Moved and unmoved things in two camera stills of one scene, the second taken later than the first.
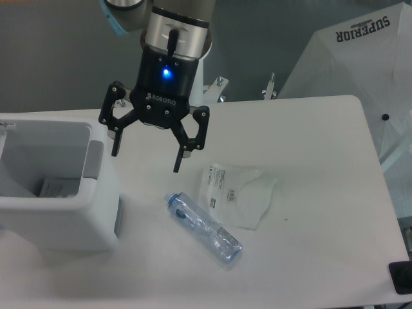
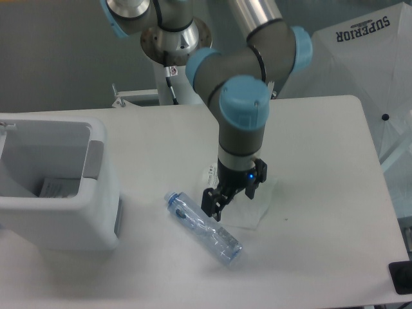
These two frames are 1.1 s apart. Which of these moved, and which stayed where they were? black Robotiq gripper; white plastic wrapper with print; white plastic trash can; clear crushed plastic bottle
Moved: black Robotiq gripper
Stayed: clear crushed plastic bottle; white plastic wrapper with print; white plastic trash can
